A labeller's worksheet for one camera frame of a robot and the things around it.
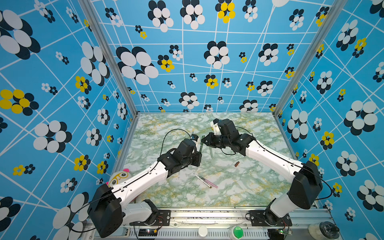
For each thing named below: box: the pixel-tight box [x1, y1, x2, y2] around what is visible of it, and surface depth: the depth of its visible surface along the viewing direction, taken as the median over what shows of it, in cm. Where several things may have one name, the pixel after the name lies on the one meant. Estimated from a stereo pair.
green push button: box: [228, 225, 245, 240], surface depth 63 cm
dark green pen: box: [199, 135, 205, 153], surface depth 80 cm
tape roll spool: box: [308, 221, 340, 240], surface depth 63 cm
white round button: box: [198, 225, 208, 239], surface depth 65 cm
